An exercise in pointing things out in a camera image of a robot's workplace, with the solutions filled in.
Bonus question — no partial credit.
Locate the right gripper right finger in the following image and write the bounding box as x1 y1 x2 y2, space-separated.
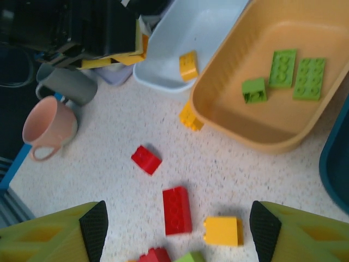
249 200 349 262

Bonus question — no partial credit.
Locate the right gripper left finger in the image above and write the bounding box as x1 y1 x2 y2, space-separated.
0 200 109 262

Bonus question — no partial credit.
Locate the yellow lego brick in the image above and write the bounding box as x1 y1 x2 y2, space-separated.
179 50 199 82
178 100 205 132
203 216 244 247

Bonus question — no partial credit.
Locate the white plastic container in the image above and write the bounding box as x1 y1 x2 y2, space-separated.
133 0 250 93

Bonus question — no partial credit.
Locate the teal plastic container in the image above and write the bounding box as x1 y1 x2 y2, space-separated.
318 95 349 203

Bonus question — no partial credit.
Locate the small green lego brick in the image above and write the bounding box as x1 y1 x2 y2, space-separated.
173 251 207 262
241 77 268 105

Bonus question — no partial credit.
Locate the orange plastic container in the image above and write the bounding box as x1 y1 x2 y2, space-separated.
189 0 349 155

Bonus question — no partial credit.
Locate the sloped red lego brick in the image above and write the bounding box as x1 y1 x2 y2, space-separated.
130 144 163 177

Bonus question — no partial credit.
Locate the long red lego brick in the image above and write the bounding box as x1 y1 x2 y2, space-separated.
162 186 193 236

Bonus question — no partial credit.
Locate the long green lego brick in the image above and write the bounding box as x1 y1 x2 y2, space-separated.
292 57 327 102

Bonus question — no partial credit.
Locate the grey mug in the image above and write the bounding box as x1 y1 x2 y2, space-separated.
35 63 98 115

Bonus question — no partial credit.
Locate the pink mug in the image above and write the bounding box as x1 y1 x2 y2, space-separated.
22 95 79 162

